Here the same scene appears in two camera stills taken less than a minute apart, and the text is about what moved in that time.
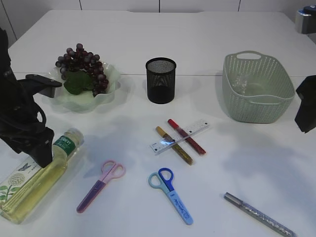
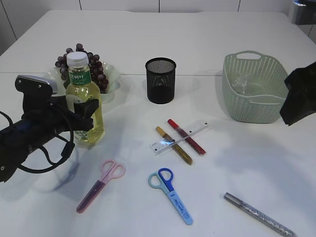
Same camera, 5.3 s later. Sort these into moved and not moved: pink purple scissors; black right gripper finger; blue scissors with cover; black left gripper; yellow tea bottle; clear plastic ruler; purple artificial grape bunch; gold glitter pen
Moved: yellow tea bottle; black right gripper finger; black left gripper
Not moved: gold glitter pen; blue scissors with cover; clear plastic ruler; purple artificial grape bunch; pink purple scissors
